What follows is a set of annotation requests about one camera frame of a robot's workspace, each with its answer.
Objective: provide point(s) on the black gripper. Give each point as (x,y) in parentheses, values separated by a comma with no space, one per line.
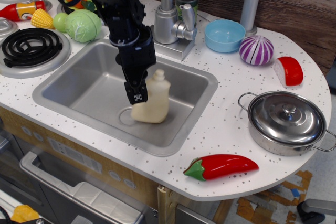
(135,60)

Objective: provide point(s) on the white detergent bottle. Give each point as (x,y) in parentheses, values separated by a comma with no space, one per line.
(156,108)

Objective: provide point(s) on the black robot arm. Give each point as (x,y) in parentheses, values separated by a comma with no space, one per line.
(133,39)

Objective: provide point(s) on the grey toy sink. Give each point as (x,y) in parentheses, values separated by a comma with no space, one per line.
(89,88)

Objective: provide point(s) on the silver toy faucet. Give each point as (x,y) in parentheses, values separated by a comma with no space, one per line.
(173,37)

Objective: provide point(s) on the green toy cabbage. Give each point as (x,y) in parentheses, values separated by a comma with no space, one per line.
(81,25)

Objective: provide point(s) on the red toy chili pepper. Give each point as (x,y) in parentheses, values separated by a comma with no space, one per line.
(219,165)

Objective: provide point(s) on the light blue plastic bowl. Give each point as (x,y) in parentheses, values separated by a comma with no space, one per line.
(224,35)

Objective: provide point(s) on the dark green toy can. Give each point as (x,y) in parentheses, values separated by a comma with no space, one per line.
(180,3)

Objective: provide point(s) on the orange toy carrot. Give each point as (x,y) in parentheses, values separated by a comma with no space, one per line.
(84,4)

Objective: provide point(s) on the black coil front burner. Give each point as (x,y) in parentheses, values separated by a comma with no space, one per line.
(33,52)

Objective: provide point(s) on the purple striped toy onion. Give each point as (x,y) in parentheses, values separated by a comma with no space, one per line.
(256,50)

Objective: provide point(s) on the yellow toy corn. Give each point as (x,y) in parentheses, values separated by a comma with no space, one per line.
(41,19)

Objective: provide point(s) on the red toy ketchup bottle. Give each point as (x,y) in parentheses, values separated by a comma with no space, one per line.
(21,11)

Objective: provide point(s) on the stainless steel pot with lid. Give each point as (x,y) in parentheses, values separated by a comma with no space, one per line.
(284,123)

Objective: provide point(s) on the red toy cheese wedge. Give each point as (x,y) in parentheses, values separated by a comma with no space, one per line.
(289,71)

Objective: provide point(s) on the grey vertical pole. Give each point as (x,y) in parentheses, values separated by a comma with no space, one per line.
(247,19)

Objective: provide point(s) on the yellow object bottom left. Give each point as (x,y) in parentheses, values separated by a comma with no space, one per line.
(24,213)

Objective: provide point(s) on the black caster wheel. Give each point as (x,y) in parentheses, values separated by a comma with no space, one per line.
(309,217)

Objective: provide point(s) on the silver oven door handle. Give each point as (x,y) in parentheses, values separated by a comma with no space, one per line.
(81,203)

